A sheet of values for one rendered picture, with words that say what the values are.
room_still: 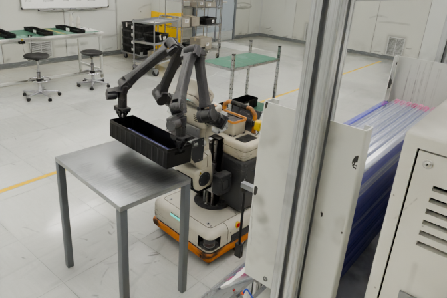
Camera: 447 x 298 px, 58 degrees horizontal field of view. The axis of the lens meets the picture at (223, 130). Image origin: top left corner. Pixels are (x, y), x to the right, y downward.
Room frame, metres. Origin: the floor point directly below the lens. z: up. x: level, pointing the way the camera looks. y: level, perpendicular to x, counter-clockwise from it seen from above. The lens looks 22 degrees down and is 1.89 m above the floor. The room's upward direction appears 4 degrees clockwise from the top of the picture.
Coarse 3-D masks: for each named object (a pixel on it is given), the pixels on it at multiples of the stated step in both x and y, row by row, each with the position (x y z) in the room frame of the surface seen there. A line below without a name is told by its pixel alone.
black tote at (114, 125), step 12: (120, 120) 2.36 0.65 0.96; (132, 120) 2.42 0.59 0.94; (144, 120) 2.34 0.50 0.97; (120, 132) 2.22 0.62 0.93; (132, 132) 2.14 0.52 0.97; (144, 132) 2.33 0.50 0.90; (156, 132) 2.25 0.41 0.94; (168, 132) 2.18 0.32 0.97; (132, 144) 2.13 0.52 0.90; (144, 144) 2.06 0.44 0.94; (156, 144) 1.98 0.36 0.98; (168, 144) 2.17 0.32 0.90; (156, 156) 1.98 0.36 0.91; (168, 156) 1.92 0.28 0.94; (180, 156) 1.99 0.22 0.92
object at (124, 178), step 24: (120, 144) 2.34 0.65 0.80; (72, 168) 1.98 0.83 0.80; (96, 168) 2.00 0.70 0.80; (120, 168) 2.02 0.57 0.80; (144, 168) 2.04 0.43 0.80; (168, 168) 2.06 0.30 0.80; (96, 192) 1.78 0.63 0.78; (120, 192) 1.76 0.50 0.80; (144, 192) 1.78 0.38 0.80; (120, 216) 1.63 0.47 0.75; (120, 240) 1.64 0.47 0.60; (72, 264) 2.10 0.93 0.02; (120, 264) 1.64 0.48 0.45; (120, 288) 1.65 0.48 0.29
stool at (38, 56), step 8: (24, 56) 5.37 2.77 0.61; (32, 56) 5.35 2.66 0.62; (40, 56) 5.39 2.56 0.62; (48, 56) 5.48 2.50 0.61; (40, 72) 5.49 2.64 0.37; (32, 80) 5.41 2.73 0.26; (40, 80) 5.46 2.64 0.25; (48, 80) 5.45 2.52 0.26; (40, 88) 5.46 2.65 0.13; (48, 96) 5.32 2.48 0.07
